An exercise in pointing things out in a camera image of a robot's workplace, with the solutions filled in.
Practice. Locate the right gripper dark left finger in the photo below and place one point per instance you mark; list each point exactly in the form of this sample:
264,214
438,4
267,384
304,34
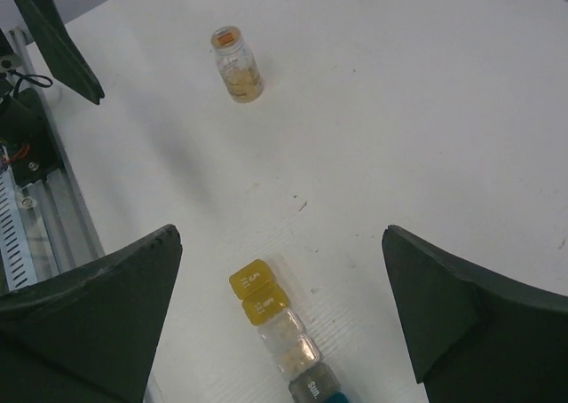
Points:
90,334

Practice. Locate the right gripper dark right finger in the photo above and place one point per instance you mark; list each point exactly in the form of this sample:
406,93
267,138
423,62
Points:
474,335

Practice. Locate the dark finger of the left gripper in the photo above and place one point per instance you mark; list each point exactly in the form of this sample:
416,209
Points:
59,52

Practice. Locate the clear glass pill bottle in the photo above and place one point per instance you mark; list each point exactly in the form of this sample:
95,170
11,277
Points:
236,64

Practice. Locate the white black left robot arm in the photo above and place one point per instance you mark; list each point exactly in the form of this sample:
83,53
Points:
28,146

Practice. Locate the white slotted cable duct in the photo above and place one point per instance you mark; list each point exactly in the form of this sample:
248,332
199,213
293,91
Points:
17,261

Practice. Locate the aluminium mounting rail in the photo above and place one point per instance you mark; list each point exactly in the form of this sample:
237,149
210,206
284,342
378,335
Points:
60,233

